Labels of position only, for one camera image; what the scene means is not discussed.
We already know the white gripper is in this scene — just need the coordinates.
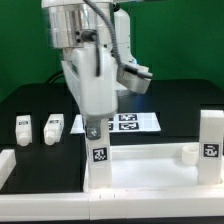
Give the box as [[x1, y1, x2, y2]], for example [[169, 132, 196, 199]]
[[62, 45, 118, 140]]

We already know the white desk tabletop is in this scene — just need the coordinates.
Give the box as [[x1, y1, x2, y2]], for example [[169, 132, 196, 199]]
[[82, 142, 224, 194]]

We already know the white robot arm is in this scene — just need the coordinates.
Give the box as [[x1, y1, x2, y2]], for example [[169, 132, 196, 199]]
[[41, 0, 119, 140]]

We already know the white marker base sheet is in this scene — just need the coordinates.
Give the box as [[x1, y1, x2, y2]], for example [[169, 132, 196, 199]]
[[70, 112, 162, 134]]

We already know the black cable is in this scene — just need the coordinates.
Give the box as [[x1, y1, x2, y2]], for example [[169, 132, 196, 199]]
[[45, 71, 66, 84]]

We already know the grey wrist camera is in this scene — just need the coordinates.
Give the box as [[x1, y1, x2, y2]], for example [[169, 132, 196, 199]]
[[117, 63, 153, 94]]

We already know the white U-shaped fence frame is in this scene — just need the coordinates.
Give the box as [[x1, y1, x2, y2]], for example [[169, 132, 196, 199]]
[[0, 143, 224, 222]]

